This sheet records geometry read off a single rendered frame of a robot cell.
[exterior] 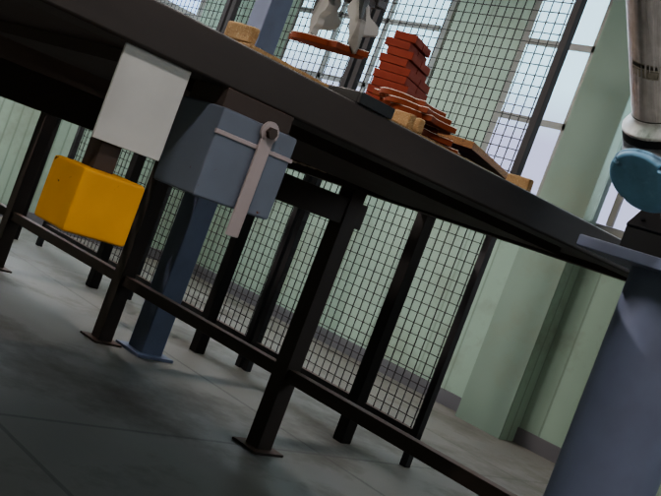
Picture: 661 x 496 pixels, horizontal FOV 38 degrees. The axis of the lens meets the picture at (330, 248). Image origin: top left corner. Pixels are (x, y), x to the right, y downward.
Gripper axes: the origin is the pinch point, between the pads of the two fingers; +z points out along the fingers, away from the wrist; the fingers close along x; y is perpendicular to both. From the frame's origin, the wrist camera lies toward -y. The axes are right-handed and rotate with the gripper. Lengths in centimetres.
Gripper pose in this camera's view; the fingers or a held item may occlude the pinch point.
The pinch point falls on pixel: (329, 44)
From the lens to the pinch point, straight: 166.9
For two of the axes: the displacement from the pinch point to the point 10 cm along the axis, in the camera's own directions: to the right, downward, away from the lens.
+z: -2.9, 9.5, 1.0
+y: 7.0, 1.4, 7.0
